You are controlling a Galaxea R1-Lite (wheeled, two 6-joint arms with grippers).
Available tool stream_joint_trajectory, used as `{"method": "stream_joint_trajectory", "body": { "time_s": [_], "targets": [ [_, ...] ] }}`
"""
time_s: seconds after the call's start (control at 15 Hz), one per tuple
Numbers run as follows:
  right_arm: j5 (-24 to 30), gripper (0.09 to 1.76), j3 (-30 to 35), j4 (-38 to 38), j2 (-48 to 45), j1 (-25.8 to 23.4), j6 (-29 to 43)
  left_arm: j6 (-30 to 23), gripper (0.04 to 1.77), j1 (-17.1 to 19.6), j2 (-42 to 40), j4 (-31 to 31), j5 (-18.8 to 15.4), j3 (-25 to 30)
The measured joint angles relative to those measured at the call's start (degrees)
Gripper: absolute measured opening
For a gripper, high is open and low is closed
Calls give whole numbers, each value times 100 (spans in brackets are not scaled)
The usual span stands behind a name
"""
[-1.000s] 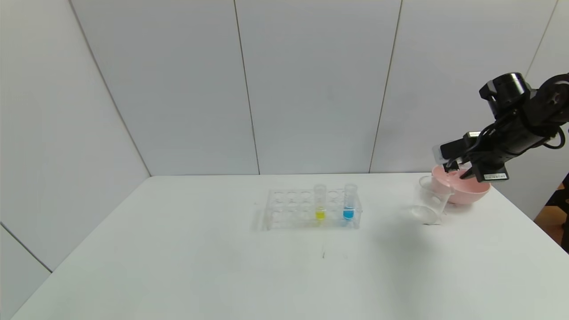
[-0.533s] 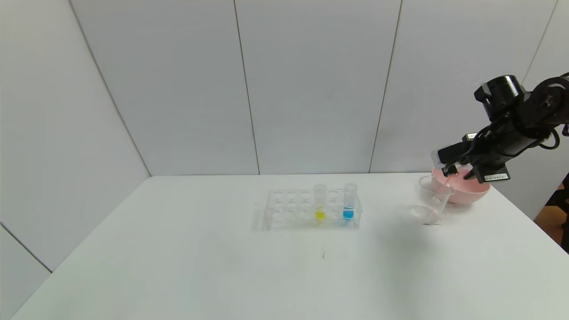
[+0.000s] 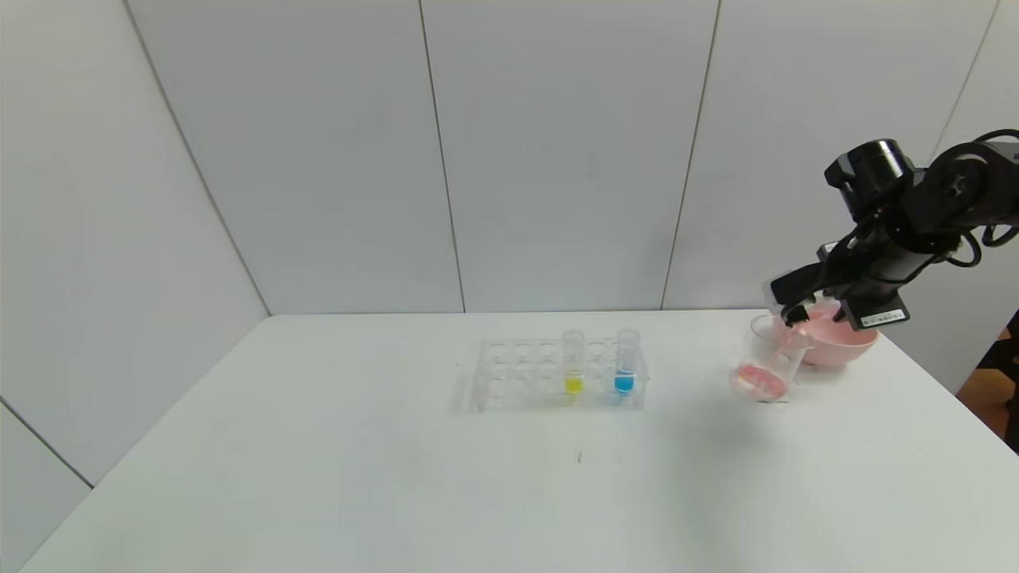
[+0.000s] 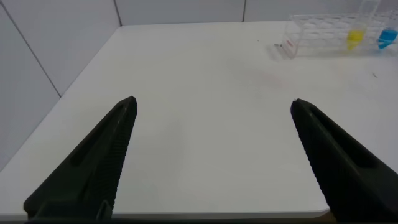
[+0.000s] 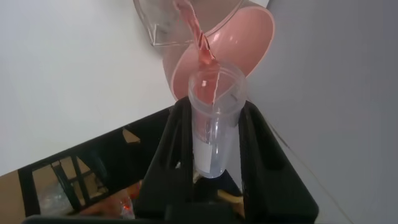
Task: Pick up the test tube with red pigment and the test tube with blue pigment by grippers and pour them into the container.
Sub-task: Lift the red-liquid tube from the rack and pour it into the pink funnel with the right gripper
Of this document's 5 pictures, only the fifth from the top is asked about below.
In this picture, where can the test tube with red pigment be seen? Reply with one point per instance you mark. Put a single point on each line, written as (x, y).
(214, 130)

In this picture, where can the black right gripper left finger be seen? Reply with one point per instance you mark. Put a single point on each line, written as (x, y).
(169, 161)

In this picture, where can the clear glass beaker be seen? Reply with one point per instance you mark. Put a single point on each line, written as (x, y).
(161, 21)

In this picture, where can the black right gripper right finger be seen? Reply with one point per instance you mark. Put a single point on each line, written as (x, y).
(270, 174)

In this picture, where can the pink bowl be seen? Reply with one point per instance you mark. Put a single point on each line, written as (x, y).
(242, 40)

